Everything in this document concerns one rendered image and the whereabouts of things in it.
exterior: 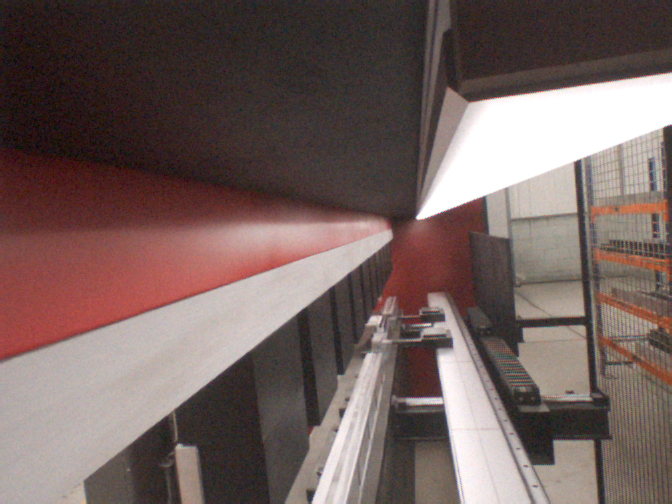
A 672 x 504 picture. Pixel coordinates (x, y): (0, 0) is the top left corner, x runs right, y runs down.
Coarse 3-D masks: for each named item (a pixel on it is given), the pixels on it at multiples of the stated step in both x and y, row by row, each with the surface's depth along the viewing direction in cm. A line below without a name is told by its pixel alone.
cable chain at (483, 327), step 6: (468, 312) 182; (474, 312) 181; (480, 312) 179; (468, 318) 184; (474, 318) 170; (480, 318) 170; (486, 318) 168; (474, 324) 164; (480, 324) 160; (486, 324) 159; (480, 330) 157; (486, 330) 157; (492, 330) 156; (480, 336) 157
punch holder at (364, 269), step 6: (360, 264) 117; (366, 264) 127; (360, 270) 117; (366, 270) 125; (360, 276) 117; (366, 276) 124; (366, 282) 123; (366, 288) 122; (366, 294) 121; (366, 300) 119; (366, 306) 118; (366, 312) 118; (372, 312) 131; (366, 318) 118
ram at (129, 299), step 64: (0, 192) 16; (64, 192) 19; (128, 192) 24; (192, 192) 30; (256, 192) 43; (0, 256) 16; (64, 256) 19; (128, 256) 23; (192, 256) 30; (256, 256) 41; (320, 256) 68; (0, 320) 16; (64, 320) 19; (128, 320) 23; (192, 320) 29; (256, 320) 40; (0, 384) 16; (64, 384) 18; (128, 384) 22; (192, 384) 28; (0, 448) 15; (64, 448) 18
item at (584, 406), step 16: (400, 400) 140; (416, 400) 143; (432, 400) 142; (544, 400) 132; (560, 400) 131; (576, 400) 130; (592, 400) 130; (608, 400) 128; (400, 416) 140; (416, 416) 139; (432, 416) 138; (560, 416) 131; (576, 416) 131; (592, 416) 130; (400, 432) 140; (416, 432) 139; (432, 432) 139; (560, 432) 132; (576, 432) 131; (592, 432) 130; (608, 432) 129
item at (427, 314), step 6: (438, 306) 202; (420, 312) 198; (426, 312) 194; (432, 312) 194; (438, 312) 193; (444, 312) 194; (390, 318) 201; (396, 318) 200; (402, 318) 200; (408, 318) 199; (414, 318) 199; (420, 318) 194; (426, 318) 193; (432, 318) 193; (438, 318) 192; (444, 318) 192
